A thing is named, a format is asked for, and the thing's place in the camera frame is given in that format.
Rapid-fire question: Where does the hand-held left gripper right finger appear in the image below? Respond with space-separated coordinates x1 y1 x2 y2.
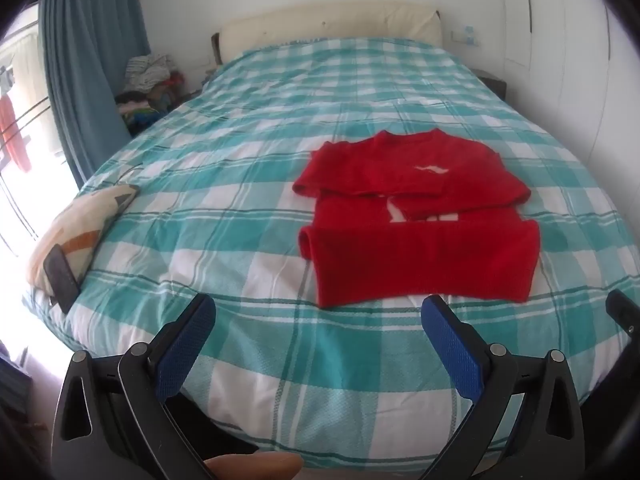
419 295 586 480

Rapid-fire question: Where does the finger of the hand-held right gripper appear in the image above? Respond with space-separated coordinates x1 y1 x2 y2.
606 289 640 342

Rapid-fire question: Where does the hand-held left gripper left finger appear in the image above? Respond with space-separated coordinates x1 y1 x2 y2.
50 292 222 480

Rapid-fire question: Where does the red knit sweater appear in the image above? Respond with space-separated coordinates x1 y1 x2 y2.
292 129 542 309

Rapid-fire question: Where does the pile of mixed clothes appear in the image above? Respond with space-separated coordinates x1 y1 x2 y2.
115 52 187 136

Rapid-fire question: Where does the person's left hand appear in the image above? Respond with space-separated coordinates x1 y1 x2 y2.
205 452 304 480

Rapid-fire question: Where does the black phone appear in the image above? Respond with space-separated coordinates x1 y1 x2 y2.
43 244 82 315

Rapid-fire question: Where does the teal plaid bed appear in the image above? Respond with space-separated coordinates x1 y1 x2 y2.
22 37 640 461

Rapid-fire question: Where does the cream patterned cushion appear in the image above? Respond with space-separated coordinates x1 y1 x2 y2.
27 184 141 295

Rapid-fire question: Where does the dark bedside table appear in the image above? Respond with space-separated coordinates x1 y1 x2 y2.
470 69 509 99

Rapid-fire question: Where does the red hanging cloth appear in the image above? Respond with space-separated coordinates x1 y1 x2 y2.
0 95 32 173

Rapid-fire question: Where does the white wardrobe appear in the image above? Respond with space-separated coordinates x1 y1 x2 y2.
501 0 640 176

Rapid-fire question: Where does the blue curtain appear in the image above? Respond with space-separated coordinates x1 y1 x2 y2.
39 0 151 191

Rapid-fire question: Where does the cream padded headboard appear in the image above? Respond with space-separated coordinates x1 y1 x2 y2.
212 0 444 66

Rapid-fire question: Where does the white wall socket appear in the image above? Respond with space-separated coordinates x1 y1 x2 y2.
450 25 481 47

